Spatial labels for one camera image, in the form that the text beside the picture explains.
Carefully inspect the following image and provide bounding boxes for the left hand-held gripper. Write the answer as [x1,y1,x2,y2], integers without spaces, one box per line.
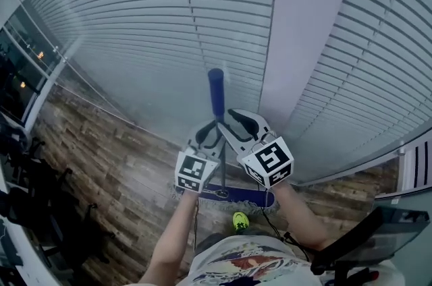
[174,119,226,194]

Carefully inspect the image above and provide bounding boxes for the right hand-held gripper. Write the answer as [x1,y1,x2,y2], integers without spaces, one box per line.
[217,108,295,190]

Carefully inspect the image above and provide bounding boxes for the blue mop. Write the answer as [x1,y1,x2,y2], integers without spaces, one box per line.
[167,67,281,217]

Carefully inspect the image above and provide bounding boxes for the person's left forearm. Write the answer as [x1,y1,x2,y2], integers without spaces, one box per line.
[138,190,200,286]

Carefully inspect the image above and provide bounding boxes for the person's right forearm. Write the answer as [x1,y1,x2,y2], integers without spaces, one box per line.
[269,181,335,254]

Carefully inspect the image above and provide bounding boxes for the wooden floor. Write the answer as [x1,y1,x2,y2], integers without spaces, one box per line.
[20,88,404,286]

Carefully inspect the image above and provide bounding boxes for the person's right neon shoe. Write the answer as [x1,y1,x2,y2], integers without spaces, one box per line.
[232,210,250,231]

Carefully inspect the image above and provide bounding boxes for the person's camouflage trousers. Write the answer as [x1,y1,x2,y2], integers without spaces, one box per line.
[194,229,281,245]

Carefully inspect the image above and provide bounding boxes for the person's white printed t-shirt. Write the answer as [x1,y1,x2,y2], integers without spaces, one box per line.
[187,234,404,286]

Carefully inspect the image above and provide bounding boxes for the wide white window blinds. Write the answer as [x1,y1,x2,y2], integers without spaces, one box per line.
[9,0,279,150]

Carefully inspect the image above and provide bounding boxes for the narrow white window blinds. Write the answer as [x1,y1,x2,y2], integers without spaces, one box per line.
[290,0,432,184]

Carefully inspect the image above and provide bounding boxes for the black body-worn device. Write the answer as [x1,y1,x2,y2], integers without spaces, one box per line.
[309,205,431,286]

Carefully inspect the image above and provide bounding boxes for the frosted glass panel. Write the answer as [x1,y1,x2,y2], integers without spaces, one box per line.
[373,188,432,211]

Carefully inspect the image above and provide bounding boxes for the black slatted rack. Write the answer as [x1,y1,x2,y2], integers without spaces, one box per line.
[401,139,432,193]

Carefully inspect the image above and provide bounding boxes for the dark glass balcony door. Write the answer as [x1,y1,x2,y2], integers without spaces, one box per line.
[0,4,67,125]

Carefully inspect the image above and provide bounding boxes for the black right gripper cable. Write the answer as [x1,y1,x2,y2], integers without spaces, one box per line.
[258,188,313,262]

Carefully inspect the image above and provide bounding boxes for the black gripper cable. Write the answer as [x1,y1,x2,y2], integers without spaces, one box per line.
[258,188,313,262]
[192,198,200,254]

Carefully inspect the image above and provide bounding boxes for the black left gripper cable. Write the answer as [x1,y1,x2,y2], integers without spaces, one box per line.
[192,198,200,254]

